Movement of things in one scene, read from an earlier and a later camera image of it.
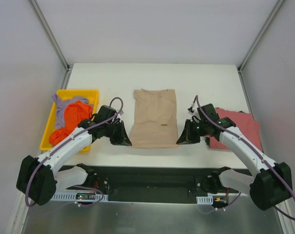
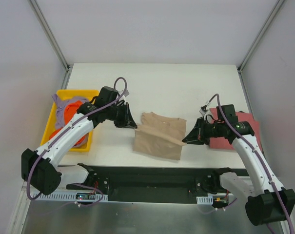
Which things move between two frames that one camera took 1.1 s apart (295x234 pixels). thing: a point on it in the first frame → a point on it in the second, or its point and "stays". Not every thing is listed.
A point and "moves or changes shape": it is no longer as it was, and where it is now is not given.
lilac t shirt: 60,107 stays
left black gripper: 116,132 → 124,115
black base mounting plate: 153,184 stays
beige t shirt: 154,125 moves or changes shape
